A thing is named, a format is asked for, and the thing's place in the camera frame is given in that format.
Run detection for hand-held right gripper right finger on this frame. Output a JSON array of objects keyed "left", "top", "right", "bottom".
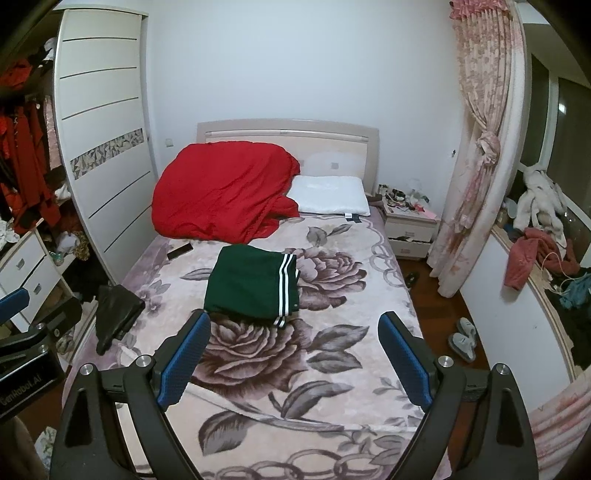
[{"left": 378, "top": 311, "right": 541, "bottom": 480}]

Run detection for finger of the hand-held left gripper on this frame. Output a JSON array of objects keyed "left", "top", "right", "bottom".
[
  {"left": 25, "top": 295, "right": 84, "bottom": 344},
  {"left": 0, "top": 288, "right": 31, "bottom": 325}
]

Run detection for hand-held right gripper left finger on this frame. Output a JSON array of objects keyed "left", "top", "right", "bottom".
[{"left": 48, "top": 308, "right": 212, "bottom": 480}]

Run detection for green and white varsity jacket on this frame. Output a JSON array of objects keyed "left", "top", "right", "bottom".
[{"left": 204, "top": 246, "right": 302, "bottom": 328}]

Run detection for person's left forearm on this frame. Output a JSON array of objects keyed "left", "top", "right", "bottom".
[{"left": 0, "top": 413, "right": 38, "bottom": 480}]

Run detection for hanging red clothes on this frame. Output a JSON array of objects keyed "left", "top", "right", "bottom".
[{"left": 0, "top": 60, "right": 63, "bottom": 232}]

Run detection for white drawer unit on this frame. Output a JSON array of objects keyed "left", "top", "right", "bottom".
[{"left": 0, "top": 231, "right": 61, "bottom": 324}]

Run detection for black leather garment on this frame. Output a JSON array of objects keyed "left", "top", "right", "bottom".
[{"left": 95, "top": 285, "right": 146, "bottom": 355}]

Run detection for floral plush blanket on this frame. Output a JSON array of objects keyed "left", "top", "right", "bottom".
[{"left": 60, "top": 215, "right": 462, "bottom": 480}]

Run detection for white nightstand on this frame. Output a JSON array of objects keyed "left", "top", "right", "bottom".
[{"left": 383, "top": 210, "right": 439, "bottom": 260}]

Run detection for pink garment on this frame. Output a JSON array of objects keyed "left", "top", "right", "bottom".
[{"left": 503, "top": 227, "right": 583, "bottom": 291}]

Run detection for pile of small toiletries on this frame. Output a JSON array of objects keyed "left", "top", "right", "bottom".
[{"left": 378, "top": 182, "right": 439, "bottom": 217}]

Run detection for red quilt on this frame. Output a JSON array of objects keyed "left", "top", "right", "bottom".
[{"left": 151, "top": 142, "right": 301, "bottom": 245}]

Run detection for teal cloth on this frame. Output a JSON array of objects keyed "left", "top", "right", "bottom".
[{"left": 558, "top": 272, "right": 591, "bottom": 310}]

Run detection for white pillow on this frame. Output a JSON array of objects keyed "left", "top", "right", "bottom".
[{"left": 287, "top": 175, "right": 371, "bottom": 217}]

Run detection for white plush toy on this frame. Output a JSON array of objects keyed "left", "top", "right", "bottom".
[{"left": 513, "top": 168, "right": 568, "bottom": 245}]

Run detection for white wardrobe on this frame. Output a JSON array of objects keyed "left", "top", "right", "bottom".
[{"left": 53, "top": 9, "right": 160, "bottom": 287}]

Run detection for beige bed headboard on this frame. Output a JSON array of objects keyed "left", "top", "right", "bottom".
[{"left": 196, "top": 119, "right": 380, "bottom": 197}]

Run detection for window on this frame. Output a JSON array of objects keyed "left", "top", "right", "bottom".
[{"left": 517, "top": 46, "right": 591, "bottom": 222}]

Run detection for white cable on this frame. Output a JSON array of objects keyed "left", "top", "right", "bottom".
[{"left": 542, "top": 251, "right": 573, "bottom": 296}]

